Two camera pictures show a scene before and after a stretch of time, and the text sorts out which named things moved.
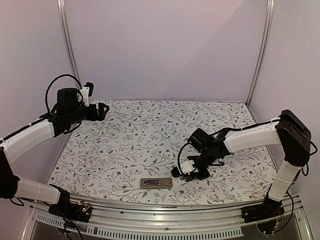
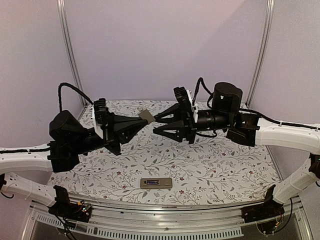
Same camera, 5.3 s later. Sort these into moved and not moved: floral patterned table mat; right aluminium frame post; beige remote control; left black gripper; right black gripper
Moved: right black gripper; left black gripper
Not moved: right aluminium frame post; floral patterned table mat; beige remote control
